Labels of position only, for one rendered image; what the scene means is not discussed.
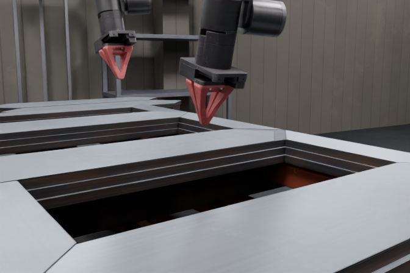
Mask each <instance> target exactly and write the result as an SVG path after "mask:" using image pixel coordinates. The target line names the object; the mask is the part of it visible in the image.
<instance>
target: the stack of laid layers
mask: <svg viewBox="0 0 410 273"><path fill-rule="evenodd" d="M137 112H150V111H147V110H142V109H138V108H132V107H129V108H112V109H103V110H86V111H77V112H60V113H44V114H34V115H18V116H1V117H0V123H7V122H22V121H37V120H46V119H60V118H75V117H84V116H99V115H114V114H122V113H137ZM215 130H264V131H275V140H274V141H270V142H266V143H258V144H251V145H246V146H239V147H231V148H227V149H219V150H214V151H207V152H200V153H195V154H187V155H180V156H175V157H168V158H160V159H156V160H148V161H141V162H136V163H129V164H124V165H116V166H109V167H105V168H97V169H89V170H85V171H77V172H69V173H64V174H56V175H49V176H44V177H36V178H31V179H23V180H16V181H18V182H19V183H20V184H21V185H22V186H23V187H24V188H25V189H26V190H27V191H28V192H29V193H30V194H31V195H32V197H33V198H34V199H35V200H36V201H37V202H38V203H39V204H40V205H41V206H42V207H43V208H44V209H45V210H47V209H51V208H57V207H62V206H66V205H72V204H78V203H81V202H87V201H91V200H97V199H102V198H106V197H112V196H118V195H122V194H127V193H133V192H137V191H143V190H148V189H152V188H158V187H162V186H167V185H173V184H177V183H182V182H188V181H192V180H198V179H204V178H208V177H213V176H219V175H223V174H229V173H232V172H238V171H244V170H247V169H253V168H259V167H263V166H268V165H274V164H278V163H284V162H286V163H290V164H293V165H297V166H301V167H304V168H308V169H313V170H316V171H320V172H324V173H327V174H331V175H334V176H338V177H343V176H347V175H350V174H354V173H357V172H362V171H366V170H369V169H374V168H379V167H382V166H386V165H390V164H393V163H395V162H392V161H387V160H381V159H378V158H372V157H366V156H363V155H358V154H352V153H349V152H343V151H338V150H334V149H328V148H325V147H320V146H314V145H310V144H305V143H299V142H296V141H290V140H287V139H286V131H285V130H267V129H232V128H229V127H223V126H218V125H214V124H206V125H201V124H200V122H199V121H194V120H191V119H185V118H180V117H179V118H167V119H154V120H147V121H134V122H121V123H114V124H101V125H94V126H81V127H69V128H61V129H49V130H36V131H28V132H16V133H3V134H0V155H2V154H12V153H18V152H27V151H37V150H43V149H53V148H59V147H69V146H78V145H85V144H95V143H104V142H110V141H120V140H130V139H136V138H146V137H156V136H161V135H171V134H177V133H178V134H181V135H184V134H190V133H200V132H209V131H215ZM337 273H410V239H409V240H407V241H405V242H403V243H401V244H399V245H396V246H394V247H392V248H390V249H387V250H385V251H383V252H381V253H379V254H376V255H374V256H372V257H370V258H368V259H366V260H364V261H361V262H359V263H357V264H354V265H352V266H350V267H349V268H346V269H344V270H342V271H339V272H337Z"/></svg>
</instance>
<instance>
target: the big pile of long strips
mask: <svg viewBox="0 0 410 273"><path fill-rule="evenodd" d="M129 104H147V105H153V106H157V107H163V108H170V109H174V110H180V105H181V101H180V100H157V98H156V97H116V98H104V99H83V100H71V101H49V102H28V103H17V104H2V105H0V113H11V112H28V111H38V110H56V109H66V108H84V107H101V106H111V105H129Z"/></svg>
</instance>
